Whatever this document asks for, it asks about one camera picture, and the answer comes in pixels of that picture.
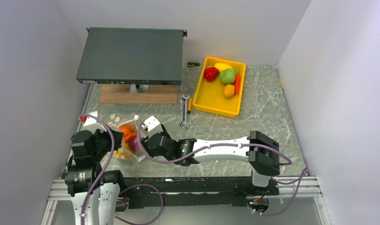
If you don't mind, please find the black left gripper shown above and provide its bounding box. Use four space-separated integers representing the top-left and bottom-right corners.
91 123 124 161

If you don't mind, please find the yellow bell pepper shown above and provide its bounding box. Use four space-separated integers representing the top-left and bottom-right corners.
114 149 132 160

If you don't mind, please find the purple onion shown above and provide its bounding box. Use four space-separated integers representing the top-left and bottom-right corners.
128 136 141 154

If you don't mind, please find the clear spotted zip top bag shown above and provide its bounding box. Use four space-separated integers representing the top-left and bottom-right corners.
107 113 145 162

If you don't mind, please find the orange pumpkin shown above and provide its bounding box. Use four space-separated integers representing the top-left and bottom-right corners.
119 124 137 143

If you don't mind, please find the yellow potato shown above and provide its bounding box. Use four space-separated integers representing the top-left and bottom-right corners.
223 84 235 98

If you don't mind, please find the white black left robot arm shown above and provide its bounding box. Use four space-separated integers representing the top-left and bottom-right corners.
65 129 126 225

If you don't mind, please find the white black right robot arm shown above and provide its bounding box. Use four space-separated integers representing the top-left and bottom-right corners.
141 129 280 195

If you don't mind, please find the silver wrench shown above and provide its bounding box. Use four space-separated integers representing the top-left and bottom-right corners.
180 94 190 130

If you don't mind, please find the wooden board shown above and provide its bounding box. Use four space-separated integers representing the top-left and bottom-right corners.
98 84 179 105

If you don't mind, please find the metal server stand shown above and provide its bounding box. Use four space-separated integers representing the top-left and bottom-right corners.
130 84 149 94

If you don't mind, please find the yellow plastic tray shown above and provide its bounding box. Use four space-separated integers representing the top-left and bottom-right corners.
193 56 246 117

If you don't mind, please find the dark green rack server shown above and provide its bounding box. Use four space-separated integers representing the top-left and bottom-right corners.
76 27 187 86

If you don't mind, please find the green cabbage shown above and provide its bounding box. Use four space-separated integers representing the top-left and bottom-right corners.
219 68 236 85

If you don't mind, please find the orange carrot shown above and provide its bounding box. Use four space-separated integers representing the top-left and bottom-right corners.
234 69 241 95

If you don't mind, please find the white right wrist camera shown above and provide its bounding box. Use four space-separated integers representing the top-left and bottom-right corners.
141 116 163 137

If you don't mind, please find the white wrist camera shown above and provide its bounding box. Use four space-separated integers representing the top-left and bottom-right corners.
78 111 105 133
141 116 163 137

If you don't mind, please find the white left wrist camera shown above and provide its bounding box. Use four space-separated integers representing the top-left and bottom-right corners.
78 111 105 133

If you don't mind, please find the yellow handled screwdriver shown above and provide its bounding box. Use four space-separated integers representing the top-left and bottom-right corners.
186 98 193 116

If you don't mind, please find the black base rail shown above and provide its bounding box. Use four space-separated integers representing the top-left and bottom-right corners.
119 176 279 209

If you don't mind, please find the aluminium frame rail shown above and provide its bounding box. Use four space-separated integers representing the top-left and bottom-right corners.
40 176 333 225

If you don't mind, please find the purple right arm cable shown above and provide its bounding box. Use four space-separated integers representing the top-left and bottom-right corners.
137 122 309 217

